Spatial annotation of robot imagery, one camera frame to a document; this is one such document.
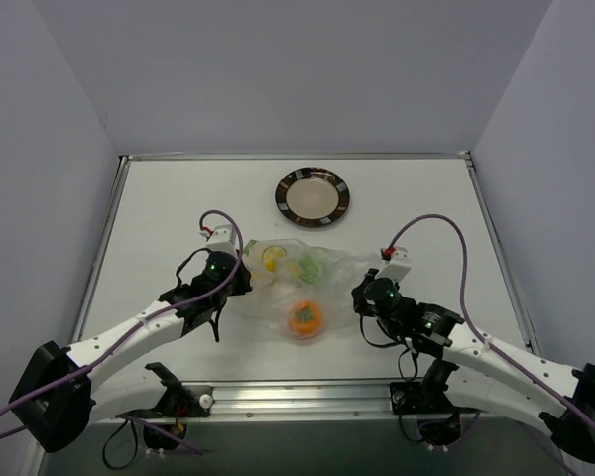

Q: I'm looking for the clear printed plastic bag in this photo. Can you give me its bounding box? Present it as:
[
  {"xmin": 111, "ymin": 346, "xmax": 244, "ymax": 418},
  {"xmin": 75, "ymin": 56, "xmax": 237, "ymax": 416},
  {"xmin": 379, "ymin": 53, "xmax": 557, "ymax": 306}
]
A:
[{"xmin": 234, "ymin": 239, "xmax": 380, "ymax": 340}]

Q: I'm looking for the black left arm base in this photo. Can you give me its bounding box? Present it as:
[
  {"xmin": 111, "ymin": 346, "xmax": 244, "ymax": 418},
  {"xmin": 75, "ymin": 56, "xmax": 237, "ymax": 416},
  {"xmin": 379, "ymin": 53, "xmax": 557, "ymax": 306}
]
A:
[{"xmin": 101, "ymin": 362, "xmax": 214, "ymax": 470}]

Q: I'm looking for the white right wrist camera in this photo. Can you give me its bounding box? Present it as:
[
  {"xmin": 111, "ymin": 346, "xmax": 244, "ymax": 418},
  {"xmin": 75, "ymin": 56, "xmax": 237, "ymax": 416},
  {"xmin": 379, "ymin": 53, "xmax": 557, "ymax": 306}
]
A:
[{"xmin": 377, "ymin": 246, "xmax": 413, "ymax": 287}]

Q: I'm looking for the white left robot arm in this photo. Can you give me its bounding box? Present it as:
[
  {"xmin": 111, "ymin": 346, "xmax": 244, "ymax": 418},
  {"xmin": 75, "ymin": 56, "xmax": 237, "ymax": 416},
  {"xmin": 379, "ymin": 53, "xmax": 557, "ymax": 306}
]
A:
[{"xmin": 10, "ymin": 250, "xmax": 251, "ymax": 452}]

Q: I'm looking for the orange fake persimmon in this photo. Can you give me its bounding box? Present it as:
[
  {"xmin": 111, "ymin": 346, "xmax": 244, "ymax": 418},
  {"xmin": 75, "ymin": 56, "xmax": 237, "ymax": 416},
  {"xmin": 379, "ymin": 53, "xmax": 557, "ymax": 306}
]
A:
[{"xmin": 287, "ymin": 300, "xmax": 323, "ymax": 339}]

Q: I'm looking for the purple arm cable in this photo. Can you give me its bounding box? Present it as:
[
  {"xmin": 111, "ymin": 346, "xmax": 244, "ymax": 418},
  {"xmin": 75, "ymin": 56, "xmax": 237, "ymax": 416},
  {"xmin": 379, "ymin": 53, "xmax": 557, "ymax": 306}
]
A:
[
  {"xmin": 0, "ymin": 210, "xmax": 244, "ymax": 445},
  {"xmin": 384, "ymin": 213, "xmax": 595, "ymax": 476}
]

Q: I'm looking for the yellow fake lemon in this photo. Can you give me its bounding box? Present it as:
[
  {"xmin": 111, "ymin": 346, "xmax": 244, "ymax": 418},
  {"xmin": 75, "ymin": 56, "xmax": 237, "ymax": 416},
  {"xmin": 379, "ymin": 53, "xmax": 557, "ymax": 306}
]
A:
[{"xmin": 262, "ymin": 245, "xmax": 302, "ymax": 279}]

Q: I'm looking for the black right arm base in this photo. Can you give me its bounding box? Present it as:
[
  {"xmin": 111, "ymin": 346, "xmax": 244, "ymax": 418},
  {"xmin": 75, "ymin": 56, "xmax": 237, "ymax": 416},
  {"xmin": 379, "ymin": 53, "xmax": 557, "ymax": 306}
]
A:
[{"xmin": 389, "ymin": 357, "xmax": 482, "ymax": 453}]

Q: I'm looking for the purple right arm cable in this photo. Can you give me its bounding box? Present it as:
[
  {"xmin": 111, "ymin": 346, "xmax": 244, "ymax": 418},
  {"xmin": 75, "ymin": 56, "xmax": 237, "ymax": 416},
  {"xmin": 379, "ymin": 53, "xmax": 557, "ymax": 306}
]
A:
[{"xmin": 384, "ymin": 213, "xmax": 595, "ymax": 476}]

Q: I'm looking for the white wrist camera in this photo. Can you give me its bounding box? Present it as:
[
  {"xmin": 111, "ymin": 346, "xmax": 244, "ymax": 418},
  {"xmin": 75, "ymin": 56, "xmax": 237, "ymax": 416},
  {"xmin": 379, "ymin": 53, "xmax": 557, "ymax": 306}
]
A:
[
  {"xmin": 377, "ymin": 246, "xmax": 413, "ymax": 287},
  {"xmin": 199, "ymin": 224, "xmax": 238, "ymax": 258}
]

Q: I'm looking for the green fake fruit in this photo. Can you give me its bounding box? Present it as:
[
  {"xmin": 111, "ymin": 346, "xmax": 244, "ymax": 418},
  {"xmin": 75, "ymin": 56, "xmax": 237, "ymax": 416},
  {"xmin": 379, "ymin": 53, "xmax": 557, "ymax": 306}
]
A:
[{"xmin": 297, "ymin": 251, "xmax": 327, "ymax": 287}]

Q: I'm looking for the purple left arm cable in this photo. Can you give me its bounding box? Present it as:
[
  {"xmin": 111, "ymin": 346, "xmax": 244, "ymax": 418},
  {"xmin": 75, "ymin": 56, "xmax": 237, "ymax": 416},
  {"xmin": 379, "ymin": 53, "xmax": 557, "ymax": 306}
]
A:
[{"xmin": 0, "ymin": 210, "xmax": 244, "ymax": 445}]

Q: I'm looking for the brown rimmed ceramic plate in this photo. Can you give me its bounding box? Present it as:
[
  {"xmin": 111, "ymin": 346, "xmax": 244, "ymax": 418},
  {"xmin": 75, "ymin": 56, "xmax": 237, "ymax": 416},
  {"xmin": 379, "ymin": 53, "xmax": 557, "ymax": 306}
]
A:
[{"xmin": 274, "ymin": 167, "xmax": 351, "ymax": 229}]

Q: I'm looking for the aluminium front rail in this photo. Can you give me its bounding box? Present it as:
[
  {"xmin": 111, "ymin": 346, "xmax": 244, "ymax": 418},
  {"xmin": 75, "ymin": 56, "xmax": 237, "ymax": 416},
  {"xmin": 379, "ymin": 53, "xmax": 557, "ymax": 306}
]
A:
[{"xmin": 88, "ymin": 379, "xmax": 527, "ymax": 425}]

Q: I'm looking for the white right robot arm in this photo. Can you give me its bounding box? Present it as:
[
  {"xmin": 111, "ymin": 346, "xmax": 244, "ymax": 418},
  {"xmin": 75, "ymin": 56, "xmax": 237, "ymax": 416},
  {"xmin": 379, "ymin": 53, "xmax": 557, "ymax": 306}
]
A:
[{"xmin": 351, "ymin": 269, "xmax": 595, "ymax": 464}]

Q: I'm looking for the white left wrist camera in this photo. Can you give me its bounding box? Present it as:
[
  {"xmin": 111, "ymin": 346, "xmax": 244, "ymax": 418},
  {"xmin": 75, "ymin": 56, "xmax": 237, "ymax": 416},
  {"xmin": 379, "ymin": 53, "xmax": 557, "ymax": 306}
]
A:
[{"xmin": 199, "ymin": 224, "xmax": 238, "ymax": 258}]

